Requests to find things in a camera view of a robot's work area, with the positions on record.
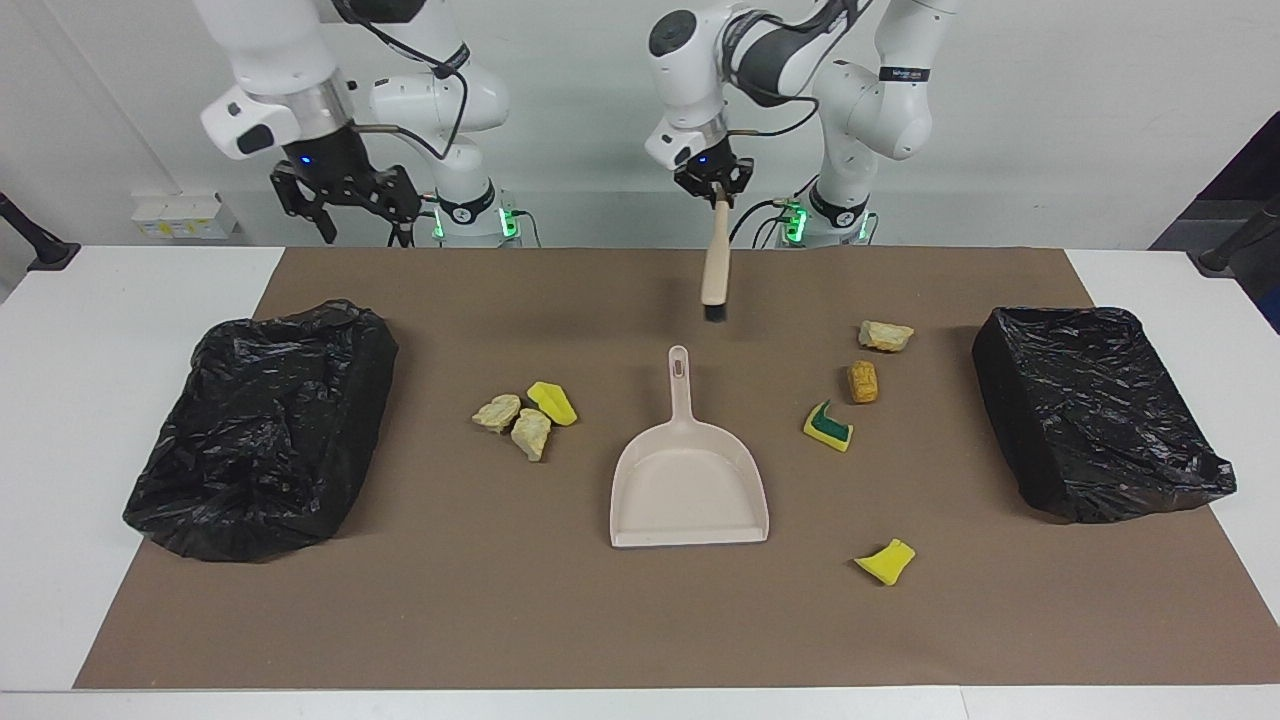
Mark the beige brush with black bristles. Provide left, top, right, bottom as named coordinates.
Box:
left=700, top=190, right=733, bottom=323

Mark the yellow sponge piece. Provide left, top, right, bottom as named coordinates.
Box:
left=526, top=381, right=579, bottom=427
left=853, top=538, right=917, bottom=586

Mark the yellow and green sponge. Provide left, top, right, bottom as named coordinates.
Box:
left=803, top=400, right=855, bottom=453

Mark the beige plastic dustpan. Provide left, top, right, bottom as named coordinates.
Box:
left=609, top=345, right=771, bottom=549

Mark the large black bag-lined bin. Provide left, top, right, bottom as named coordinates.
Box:
left=122, top=298, right=399, bottom=563

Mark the small black bag-lined bin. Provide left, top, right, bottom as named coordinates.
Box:
left=972, top=305, right=1238, bottom=524

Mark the white socket box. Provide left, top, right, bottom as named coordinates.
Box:
left=130, top=193, right=239, bottom=241

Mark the black stand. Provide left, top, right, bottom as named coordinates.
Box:
left=0, top=192, right=81, bottom=272
left=1190, top=195, right=1280, bottom=277

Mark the brown table mat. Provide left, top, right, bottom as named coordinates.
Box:
left=73, top=247, right=1280, bottom=689

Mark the dark partition panel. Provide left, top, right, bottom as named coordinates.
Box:
left=1150, top=110, right=1280, bottom=333

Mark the black base cable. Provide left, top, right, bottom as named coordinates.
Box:
left=726, top=198, right=801, bottom=249
left=387, top=193, right=441, bottom=248

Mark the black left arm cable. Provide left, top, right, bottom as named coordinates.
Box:
left=728, top=0, right=856, bottom=137

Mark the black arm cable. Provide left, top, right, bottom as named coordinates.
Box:
left=728, top=0, right=856, bottom=137
left=335, top=0, right=471, bottom=161

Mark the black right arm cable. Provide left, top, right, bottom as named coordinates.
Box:
left=335, top=0, right=471, bottom=161

